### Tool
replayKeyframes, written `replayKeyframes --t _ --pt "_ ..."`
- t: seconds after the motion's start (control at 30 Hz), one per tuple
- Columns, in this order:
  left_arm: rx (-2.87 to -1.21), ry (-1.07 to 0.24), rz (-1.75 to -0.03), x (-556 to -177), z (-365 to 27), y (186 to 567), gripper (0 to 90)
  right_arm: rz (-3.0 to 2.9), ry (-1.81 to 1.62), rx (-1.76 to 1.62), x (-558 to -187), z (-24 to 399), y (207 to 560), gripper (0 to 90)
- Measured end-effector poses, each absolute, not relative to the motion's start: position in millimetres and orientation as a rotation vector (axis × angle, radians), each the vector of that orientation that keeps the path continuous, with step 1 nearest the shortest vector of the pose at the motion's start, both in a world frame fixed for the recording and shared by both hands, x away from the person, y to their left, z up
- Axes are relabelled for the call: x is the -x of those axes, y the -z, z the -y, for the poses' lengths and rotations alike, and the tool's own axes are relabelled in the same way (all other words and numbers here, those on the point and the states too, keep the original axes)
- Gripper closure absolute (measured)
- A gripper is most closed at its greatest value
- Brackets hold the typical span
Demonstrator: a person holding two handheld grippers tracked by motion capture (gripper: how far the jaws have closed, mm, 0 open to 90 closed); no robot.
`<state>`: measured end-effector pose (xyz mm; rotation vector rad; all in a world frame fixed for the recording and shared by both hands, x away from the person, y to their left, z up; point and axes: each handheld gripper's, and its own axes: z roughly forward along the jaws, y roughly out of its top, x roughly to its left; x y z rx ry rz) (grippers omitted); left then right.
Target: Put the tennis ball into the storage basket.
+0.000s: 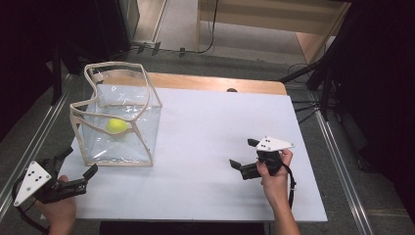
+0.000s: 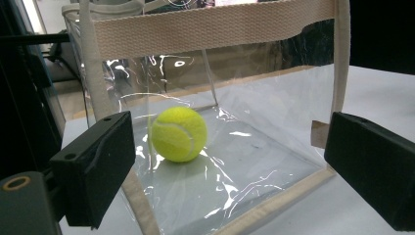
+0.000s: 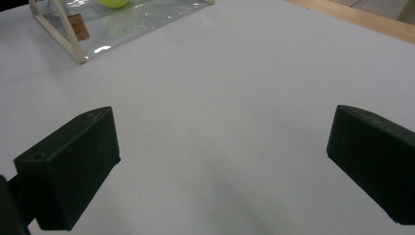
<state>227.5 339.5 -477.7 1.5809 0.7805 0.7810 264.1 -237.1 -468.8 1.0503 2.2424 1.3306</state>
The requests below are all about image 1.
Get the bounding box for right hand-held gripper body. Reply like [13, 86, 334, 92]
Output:
[240, 135, 296, 181]

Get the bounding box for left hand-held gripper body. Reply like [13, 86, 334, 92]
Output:
[13, 156, 90, 208]

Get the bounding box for clear plastic bag beige trim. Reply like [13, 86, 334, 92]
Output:
[69, 61, 163, 167]

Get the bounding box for yellow tennis ball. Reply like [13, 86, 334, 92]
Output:
[105, 117, 130, 135]

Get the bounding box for person's left hand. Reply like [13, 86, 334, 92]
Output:
[34, 174, 77, 233]

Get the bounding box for person's right hand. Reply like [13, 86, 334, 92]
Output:
[255, 148, 294, 210]

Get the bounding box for white table sheet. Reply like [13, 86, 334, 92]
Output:
[40, 85, 329, 223]

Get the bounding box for black upright stand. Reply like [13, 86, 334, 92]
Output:
[50, 42, 64, 107]

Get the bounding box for black tripod stand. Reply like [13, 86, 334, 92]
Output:
[278, 6, 355, 122]

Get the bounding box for light wooden furniture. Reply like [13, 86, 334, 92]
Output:
[195, 0, 352, 66]

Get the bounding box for aluminium floor rail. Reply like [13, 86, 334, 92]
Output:
[313, 109, 375, 235]
[0, 92, 70, 223]

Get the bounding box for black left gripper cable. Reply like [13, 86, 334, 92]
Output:
[11, 182, 50, 235]

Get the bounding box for black right gripper strap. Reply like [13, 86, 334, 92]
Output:
[281, 162, 298, 210]

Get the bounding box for black floor cables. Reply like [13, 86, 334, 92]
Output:
[287, 63, 329, 125]

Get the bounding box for black hanging cable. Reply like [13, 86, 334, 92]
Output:
[195, 0, 219, 55]

